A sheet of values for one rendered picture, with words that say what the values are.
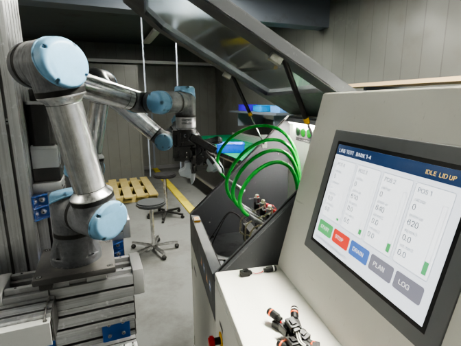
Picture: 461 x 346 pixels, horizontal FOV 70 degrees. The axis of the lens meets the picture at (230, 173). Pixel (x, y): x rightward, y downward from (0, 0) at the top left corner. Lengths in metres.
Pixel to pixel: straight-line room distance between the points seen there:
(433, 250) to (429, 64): 2.83
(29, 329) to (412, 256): 0.94
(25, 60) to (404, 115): 0.84
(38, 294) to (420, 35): 3.31
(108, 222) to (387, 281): 0.69
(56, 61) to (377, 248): 0.81
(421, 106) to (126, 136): 6.28
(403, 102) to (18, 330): 1.09
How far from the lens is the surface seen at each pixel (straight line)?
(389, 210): 0.76
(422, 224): 0.70
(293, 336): 0.83
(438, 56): 3.37
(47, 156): 1.32
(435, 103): 0.75
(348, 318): 0.86
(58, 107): 0.90
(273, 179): 1.80
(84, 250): 1.12
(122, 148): 6.79
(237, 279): 1.08
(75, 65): 0.89
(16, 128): 1.24
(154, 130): 1.48
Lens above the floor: 1.52
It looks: 12 degrees down
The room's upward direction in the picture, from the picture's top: straight up
